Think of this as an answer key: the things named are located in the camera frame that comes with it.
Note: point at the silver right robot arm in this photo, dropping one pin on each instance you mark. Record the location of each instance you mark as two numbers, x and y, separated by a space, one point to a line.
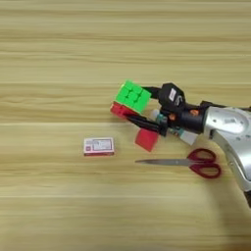
232 130

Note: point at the green and red puzzle cube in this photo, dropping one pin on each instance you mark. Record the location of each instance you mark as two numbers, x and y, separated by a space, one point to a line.
132 96

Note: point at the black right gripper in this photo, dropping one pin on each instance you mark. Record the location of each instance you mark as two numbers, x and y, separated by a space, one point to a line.
189 121

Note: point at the red foam cube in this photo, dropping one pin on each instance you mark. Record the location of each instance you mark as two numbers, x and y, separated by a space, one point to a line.
146 140

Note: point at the red and white card box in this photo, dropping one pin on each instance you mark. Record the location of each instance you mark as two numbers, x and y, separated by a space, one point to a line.
99 146

